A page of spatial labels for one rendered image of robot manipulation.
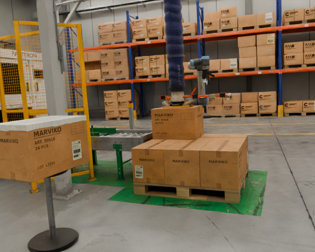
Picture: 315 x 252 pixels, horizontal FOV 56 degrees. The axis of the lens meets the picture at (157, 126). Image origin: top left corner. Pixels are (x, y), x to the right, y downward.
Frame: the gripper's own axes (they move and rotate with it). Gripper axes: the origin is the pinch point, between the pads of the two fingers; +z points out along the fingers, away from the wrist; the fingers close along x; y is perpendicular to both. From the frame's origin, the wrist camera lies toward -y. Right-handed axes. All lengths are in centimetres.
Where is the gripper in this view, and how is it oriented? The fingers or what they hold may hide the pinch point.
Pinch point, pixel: (208, 85)
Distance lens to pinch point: 392.4
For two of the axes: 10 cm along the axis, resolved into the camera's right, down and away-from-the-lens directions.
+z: 0.6, 9.9, 1.3
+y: -9.2, 0.0, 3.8
